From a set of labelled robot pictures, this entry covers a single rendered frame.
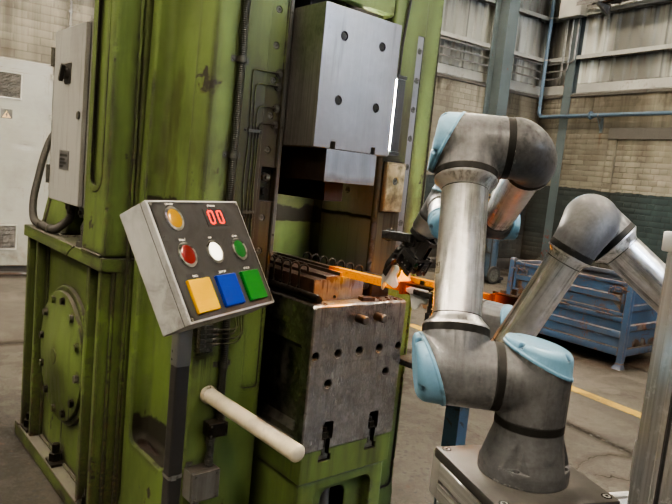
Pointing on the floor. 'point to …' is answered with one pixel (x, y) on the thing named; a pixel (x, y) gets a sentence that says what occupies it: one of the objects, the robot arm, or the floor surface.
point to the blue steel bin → (595, 312)
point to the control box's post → (181, 348)
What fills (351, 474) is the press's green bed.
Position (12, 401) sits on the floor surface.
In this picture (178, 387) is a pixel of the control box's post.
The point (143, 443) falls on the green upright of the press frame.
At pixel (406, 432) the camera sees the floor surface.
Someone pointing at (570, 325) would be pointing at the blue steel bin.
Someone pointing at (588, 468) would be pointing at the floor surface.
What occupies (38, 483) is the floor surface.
